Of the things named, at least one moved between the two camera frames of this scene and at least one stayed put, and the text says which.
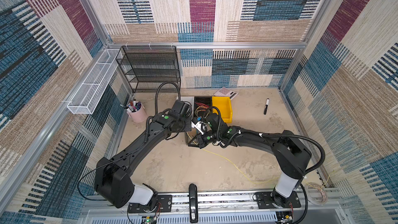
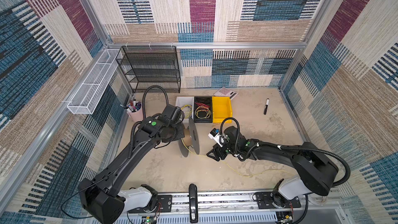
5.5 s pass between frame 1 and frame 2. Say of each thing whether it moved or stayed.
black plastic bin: stayed
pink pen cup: stayed
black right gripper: moved
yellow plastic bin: stayed
